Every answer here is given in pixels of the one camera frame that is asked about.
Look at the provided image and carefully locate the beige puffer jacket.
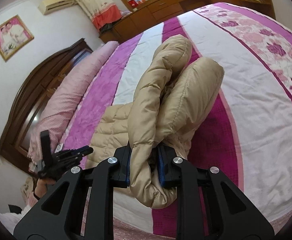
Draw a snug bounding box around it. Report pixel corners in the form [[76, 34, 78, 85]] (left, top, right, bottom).
[[85, 35, 224, 209]]

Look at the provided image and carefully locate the person left hand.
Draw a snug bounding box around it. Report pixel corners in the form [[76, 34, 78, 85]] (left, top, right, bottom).
[[33, 178, 56, 200]]

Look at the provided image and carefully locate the dark wooden headboard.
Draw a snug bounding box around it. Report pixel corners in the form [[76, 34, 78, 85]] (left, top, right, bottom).
[[0, 38, 93, 175]]

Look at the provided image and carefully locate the pink rolled quilt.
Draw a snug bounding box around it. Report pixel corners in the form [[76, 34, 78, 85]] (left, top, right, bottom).
[[27, 41, 119, 173]]

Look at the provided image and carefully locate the pink purple floral bedspread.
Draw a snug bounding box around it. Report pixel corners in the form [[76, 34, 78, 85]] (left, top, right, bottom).
[[61, 2, 292, 232]]

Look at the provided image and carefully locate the framed wedding photo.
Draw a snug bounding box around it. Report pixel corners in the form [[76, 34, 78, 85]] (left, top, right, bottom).
[[0, 15, 34, 62]]

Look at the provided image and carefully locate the floral pink orange curtain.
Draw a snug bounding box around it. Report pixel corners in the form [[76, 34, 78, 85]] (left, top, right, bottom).
[[75, 0, 122, 31]]

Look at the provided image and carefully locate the red box on desk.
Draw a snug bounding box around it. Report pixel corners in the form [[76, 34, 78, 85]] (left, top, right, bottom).
[[128, 0, 138, 11]]

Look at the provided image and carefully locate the long wooden desk cabinet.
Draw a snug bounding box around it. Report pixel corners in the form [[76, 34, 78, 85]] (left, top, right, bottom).
[[99, 0, 276, 43]]

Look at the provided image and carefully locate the white wall air conditioner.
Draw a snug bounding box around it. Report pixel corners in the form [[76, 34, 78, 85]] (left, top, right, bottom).
[[38, 0, 77, 15]]

